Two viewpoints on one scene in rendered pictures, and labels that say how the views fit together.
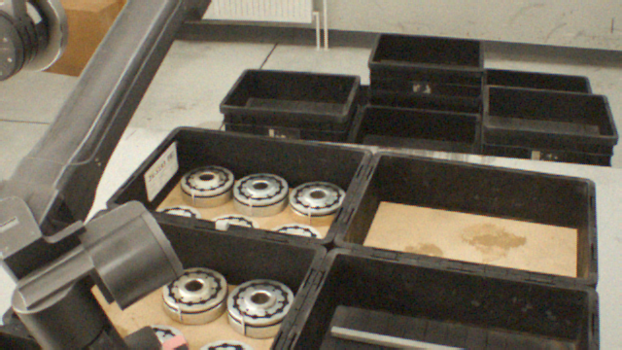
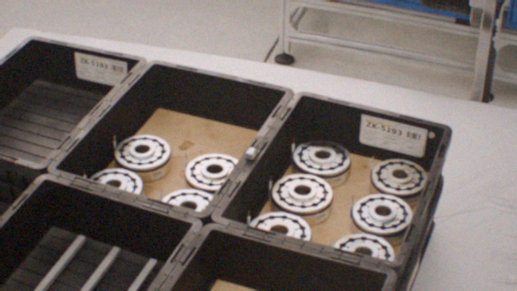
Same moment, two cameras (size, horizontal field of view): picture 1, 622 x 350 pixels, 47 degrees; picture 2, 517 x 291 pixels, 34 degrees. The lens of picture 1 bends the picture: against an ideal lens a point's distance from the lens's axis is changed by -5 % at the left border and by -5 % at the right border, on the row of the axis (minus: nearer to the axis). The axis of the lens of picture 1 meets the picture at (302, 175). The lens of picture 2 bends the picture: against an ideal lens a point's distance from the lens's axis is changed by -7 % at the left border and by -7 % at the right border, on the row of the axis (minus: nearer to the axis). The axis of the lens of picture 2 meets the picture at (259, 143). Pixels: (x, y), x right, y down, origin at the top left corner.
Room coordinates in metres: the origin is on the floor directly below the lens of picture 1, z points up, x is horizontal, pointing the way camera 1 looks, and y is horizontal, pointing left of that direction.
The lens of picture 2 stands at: (1.02, -1.06, 1.79)
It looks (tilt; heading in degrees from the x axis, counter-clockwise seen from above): 35 degrees down; 92
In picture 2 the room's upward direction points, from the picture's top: 1 degrees clockwise
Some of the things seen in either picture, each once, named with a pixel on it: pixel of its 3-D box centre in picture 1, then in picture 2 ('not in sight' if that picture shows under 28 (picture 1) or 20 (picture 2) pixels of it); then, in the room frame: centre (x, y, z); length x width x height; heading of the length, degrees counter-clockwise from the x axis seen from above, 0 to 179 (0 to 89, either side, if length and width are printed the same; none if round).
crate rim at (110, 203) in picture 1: (243, 182); (343, 175); (1.11, 0.10, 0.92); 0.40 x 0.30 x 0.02; 71
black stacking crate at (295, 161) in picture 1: (245, 206); (341, 200); (1.11, 0.10, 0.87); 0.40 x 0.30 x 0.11; 71
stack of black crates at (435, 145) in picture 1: (415, 175); not in sight; (2.08, -0.37, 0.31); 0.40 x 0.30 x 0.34; 76
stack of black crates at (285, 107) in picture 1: (294, 152); not in sight; (2.17, 0.02, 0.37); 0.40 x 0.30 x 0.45; 76
